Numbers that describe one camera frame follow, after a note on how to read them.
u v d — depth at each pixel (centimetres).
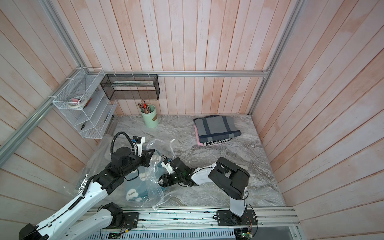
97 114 87
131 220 73
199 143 100
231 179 48
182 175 70
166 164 80
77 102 69
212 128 102
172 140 84
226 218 73
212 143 98
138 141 65
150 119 107
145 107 98
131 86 104
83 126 88
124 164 58
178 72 97
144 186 73
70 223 44
